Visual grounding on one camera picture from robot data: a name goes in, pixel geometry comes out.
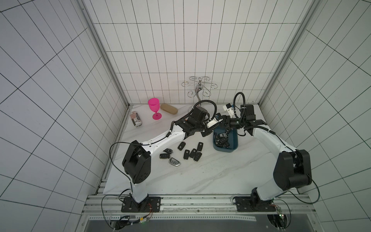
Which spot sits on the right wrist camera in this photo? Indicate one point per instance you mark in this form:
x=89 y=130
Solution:
x=229 y=109

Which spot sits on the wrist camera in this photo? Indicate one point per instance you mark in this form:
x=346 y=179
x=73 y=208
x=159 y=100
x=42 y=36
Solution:
x=229 y=109
x=216 y=119

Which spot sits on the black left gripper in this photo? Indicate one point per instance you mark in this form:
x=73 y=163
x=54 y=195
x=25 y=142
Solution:
x=206 y=133

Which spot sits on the black VW flip key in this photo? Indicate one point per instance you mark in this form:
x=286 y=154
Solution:
x=200 y=146
x=186 y=154
x=193 y=153
x=181 y=146

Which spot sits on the aluminium frame rail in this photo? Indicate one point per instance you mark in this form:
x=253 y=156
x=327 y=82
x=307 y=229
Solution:
x=109 y=207

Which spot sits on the chrome black smart key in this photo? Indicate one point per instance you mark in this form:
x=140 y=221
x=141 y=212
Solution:
x=169 y=151

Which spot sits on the teal plastic storage box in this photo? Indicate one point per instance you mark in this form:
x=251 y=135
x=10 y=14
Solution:
x=225 y=145

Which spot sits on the black flip key buttons up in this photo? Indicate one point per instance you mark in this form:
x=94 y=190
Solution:
x=197 y=156

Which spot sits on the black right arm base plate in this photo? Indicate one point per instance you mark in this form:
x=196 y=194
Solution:
x=252 y=204

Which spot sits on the beige woven glasses case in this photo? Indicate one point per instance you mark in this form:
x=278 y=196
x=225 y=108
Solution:
x=168 y=108

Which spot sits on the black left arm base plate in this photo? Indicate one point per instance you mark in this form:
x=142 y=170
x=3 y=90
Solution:
x=149 y=204

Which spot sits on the pink plastic wine goblet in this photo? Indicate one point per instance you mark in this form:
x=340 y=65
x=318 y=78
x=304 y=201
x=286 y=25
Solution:
x=154 y=106

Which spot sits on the black smart key fob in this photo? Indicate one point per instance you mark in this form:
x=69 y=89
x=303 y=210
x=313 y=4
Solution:
x=164 y=156

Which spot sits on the lone black flip key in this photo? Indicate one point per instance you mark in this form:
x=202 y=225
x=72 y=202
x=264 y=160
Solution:
x=224 y=136

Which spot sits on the silver black smart key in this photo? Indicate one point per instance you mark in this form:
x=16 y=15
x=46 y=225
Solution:
x=174 y=162

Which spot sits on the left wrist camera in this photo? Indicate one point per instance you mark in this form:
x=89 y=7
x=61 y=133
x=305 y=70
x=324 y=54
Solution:
x=216 y=119

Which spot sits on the silver metal cup rack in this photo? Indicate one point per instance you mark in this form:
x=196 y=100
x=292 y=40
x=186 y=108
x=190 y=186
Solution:
x=201 y=85

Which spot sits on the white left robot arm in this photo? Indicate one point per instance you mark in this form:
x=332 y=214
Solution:
x=138 y=158

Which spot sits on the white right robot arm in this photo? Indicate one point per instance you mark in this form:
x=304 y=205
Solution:
x=293 y=166

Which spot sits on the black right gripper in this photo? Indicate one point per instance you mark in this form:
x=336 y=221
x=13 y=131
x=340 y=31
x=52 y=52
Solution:
x=230 y=124

